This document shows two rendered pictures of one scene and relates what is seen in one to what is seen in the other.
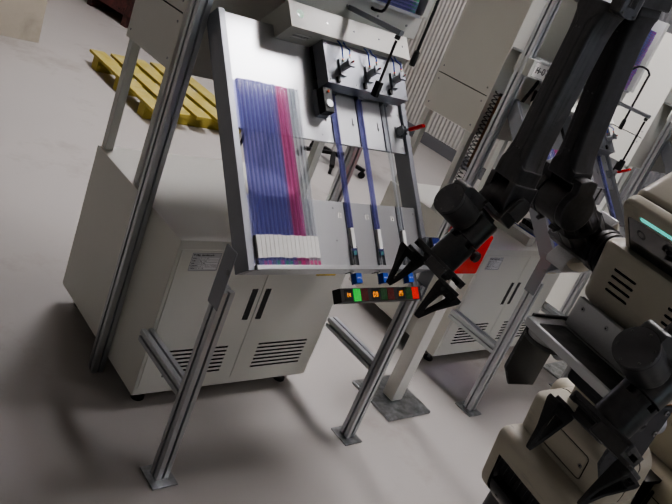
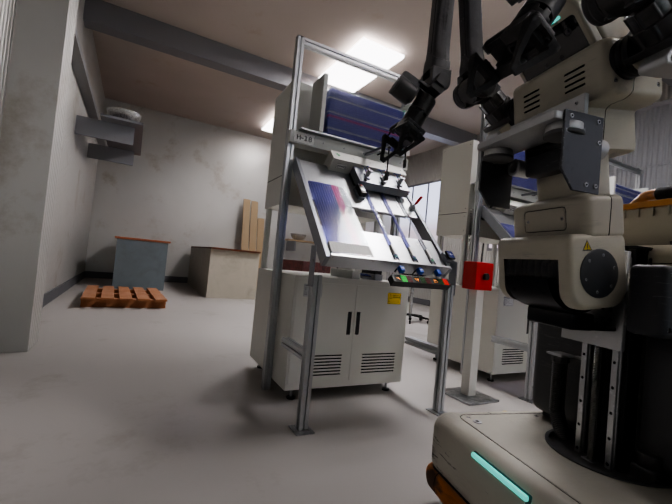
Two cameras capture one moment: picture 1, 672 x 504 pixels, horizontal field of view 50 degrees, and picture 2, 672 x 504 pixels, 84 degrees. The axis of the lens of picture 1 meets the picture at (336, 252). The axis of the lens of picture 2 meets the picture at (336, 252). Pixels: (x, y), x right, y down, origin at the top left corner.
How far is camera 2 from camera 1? 0.89 m
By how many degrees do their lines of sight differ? 30
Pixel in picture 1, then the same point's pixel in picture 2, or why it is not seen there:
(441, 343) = (494, 363)
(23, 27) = (247, 293)
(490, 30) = (456, 182)
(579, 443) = (553, 204)
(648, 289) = (547, 82)
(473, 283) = (499, 315)
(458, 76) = (448, 212)
